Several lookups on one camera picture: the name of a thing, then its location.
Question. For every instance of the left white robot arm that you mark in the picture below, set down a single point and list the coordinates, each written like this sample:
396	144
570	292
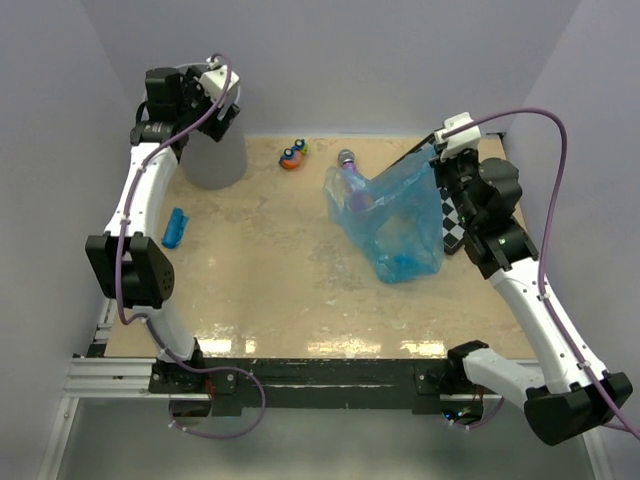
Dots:
162	116

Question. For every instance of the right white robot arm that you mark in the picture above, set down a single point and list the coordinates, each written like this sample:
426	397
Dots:
574	392

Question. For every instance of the colourful toy car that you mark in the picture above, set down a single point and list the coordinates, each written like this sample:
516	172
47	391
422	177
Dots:
292	157

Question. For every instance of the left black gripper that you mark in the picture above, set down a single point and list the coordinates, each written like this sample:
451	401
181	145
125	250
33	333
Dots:
215	128

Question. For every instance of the left aluminium rail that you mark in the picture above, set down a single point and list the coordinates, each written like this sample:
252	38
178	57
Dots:
97	330

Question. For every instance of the grey plastic trash bin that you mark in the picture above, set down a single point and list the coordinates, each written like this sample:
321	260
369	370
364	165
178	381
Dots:
214	165

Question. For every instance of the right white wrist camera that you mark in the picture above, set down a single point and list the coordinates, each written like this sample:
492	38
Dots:
456	135

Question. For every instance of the blue plastic trash bag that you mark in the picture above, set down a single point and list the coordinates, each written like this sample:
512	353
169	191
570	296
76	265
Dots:
400	234

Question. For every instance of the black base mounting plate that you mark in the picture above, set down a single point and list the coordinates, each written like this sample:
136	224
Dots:
417	385

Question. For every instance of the black and silver chessboard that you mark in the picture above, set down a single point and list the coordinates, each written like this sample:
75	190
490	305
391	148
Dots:
452	231

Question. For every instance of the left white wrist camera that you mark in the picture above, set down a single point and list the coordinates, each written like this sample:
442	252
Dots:
220	82

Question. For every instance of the purple glitter toy microphone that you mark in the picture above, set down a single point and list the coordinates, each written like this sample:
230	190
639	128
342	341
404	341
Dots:
356	184

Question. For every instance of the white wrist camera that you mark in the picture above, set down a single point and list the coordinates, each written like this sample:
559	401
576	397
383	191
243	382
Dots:
456	135
220	82

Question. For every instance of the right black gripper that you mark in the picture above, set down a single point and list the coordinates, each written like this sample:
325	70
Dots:
440	166

